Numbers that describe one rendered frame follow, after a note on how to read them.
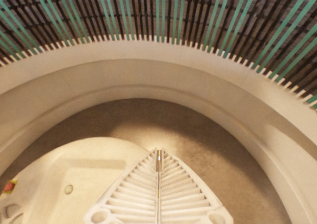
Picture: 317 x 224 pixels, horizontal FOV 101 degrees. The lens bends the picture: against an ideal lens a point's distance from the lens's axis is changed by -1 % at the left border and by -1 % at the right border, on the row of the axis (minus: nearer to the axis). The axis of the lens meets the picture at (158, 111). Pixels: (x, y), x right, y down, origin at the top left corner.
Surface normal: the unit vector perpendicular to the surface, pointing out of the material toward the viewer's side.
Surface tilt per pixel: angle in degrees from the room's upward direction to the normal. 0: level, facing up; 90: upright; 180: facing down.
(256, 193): 0
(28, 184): 0
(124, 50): 90
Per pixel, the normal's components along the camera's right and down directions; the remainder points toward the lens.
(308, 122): -0.87, 0.42
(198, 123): 0.00, -0.52
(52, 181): 0.96, -0.13
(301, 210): -0.99, 0.10
